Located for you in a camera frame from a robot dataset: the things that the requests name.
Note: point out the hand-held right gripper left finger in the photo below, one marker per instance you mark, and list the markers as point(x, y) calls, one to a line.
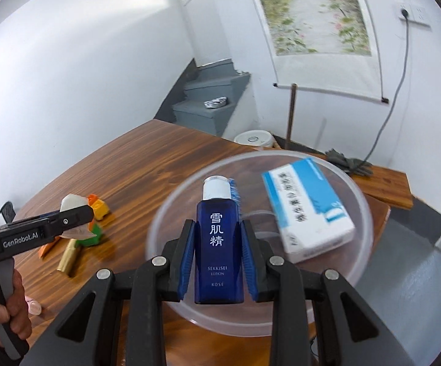
point(185, 263)

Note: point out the green plastic building block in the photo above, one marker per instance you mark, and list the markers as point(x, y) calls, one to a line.
point(90, 237)

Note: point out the dark blue lotion bottle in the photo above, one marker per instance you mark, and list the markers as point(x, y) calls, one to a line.
point(217, 251)

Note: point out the blue and white medicine box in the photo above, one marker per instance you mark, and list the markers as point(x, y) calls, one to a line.
point(304, 206)

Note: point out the crumpled silver foil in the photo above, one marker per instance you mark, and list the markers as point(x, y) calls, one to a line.
point(215, 103)

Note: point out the person's left hand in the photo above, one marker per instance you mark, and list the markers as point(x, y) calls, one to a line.
point(18, 301)

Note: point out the blue bristle brush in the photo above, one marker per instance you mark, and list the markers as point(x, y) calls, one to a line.
point(235, 190)

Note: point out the white plastic bucket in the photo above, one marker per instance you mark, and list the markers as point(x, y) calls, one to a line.
point(252, 137)

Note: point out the wooden stick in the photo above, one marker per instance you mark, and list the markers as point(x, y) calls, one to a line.
point(291, 116)

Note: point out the grey concrete stairs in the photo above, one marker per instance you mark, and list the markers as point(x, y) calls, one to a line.
point(205, 95)

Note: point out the black mesh chair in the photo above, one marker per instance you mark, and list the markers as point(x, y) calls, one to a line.
point(6, 213)

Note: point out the clear plastic bowl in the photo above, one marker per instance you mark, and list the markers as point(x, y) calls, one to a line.
point(167, 215)

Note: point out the hanging scroll painting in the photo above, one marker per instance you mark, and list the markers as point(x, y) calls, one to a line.
point(315, 23)

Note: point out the gold lipstick tube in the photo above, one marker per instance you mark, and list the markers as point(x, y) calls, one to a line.
point(69, 259)

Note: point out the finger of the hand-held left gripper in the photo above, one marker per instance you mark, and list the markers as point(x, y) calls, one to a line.
point(71, 221)

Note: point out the translucent white plastic piece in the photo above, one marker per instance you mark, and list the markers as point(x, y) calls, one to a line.
point(71, 201)

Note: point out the grey work gloves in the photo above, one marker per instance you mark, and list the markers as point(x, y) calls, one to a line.
point(346, 162)

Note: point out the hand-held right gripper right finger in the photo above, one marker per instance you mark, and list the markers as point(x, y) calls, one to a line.
point(251, 263)

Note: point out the white wall socket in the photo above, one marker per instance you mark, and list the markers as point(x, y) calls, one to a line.
point(417, 14)

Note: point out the wooden desktop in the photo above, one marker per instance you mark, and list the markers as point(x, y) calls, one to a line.
point(148, 167)

